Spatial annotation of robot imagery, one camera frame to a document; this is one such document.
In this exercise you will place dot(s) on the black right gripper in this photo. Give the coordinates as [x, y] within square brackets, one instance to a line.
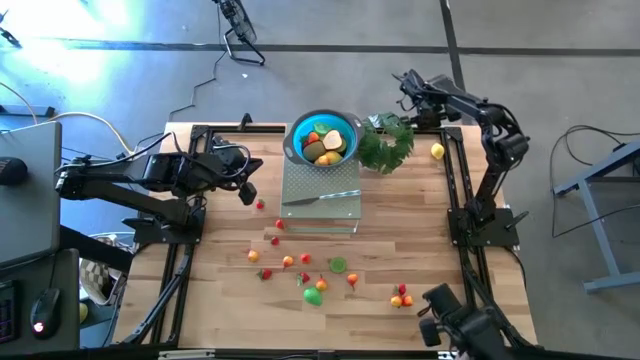
[427, 95]

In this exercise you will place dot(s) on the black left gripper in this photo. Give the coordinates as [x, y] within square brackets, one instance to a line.
[235, 160]

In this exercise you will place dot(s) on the pointed yellow toy lemon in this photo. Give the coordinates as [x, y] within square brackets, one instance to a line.
[437, 151]

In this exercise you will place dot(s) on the blue collapsible colander bowl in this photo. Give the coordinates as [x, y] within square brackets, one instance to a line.
[299, 131]

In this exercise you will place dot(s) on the silver table knife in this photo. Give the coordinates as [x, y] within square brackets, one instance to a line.
[320, 197]

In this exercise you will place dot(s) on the small orange toy fruit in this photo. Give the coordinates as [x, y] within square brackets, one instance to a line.
[322, 160]
[396, 301]

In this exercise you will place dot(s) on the toy kiwi half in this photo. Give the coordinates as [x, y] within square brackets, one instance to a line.
[338, 265]
[343, 147]

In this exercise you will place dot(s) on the red toy apple half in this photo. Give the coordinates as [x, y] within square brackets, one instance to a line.
[332, 140]

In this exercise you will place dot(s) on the red orange toy persimmon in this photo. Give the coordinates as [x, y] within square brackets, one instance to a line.
[352, 279]

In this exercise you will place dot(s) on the red orange toy fruit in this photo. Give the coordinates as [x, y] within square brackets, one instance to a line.
[408, 300]

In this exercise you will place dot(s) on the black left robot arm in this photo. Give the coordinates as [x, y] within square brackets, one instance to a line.
[100, 180]

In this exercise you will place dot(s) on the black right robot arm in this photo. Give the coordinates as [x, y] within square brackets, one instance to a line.
[500, 150]

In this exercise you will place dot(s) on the potted green plant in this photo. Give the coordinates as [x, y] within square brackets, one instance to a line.
[385, 147]

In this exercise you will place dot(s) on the orange toy peach with stem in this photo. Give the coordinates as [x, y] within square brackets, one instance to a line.
[288, 261]

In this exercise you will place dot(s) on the red toy tomato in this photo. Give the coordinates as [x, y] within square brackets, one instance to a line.
[305, 258]

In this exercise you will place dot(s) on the orange yellow toy pear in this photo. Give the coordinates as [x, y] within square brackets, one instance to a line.
[321, 284]

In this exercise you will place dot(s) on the green toy pear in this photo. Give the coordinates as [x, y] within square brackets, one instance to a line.
[313, 295]

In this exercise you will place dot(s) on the black floor fan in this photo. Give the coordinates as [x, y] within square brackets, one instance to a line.
[240, 22]

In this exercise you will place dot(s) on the beige checkered cushion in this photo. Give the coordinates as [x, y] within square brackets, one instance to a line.
[97, 280]

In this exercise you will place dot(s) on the black desk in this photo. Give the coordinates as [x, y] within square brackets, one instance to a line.
[65, 280]

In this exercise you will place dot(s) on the small yellow object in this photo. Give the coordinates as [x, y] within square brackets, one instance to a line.
[83, 312]

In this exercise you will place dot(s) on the grey desk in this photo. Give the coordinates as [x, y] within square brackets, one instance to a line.
[30, 215]

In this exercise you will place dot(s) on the grey floor bar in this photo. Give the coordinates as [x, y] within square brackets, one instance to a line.
[30, 111]

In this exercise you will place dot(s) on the black round device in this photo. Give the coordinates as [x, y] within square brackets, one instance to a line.
[11, 171]

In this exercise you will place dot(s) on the black jointed device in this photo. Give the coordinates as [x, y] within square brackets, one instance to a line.
[465, 325]

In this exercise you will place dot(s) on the black computer mouse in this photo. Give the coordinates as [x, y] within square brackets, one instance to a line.
[45, 310]

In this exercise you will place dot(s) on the black keyboard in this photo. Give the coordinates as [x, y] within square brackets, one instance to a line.
[7, 315]

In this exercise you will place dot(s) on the black tripod leg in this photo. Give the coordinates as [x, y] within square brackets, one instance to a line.
[10, 37]

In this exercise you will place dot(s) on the black clamp mount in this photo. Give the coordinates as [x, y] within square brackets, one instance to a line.
[245, 122]

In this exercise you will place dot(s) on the black aluminium table frame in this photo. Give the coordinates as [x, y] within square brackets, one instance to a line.
[452, 134]

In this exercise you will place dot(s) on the silver metal bracket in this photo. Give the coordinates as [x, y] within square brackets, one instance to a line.
[187, 355]

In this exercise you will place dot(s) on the blue grey table frame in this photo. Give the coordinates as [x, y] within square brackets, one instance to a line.
[604, 235]

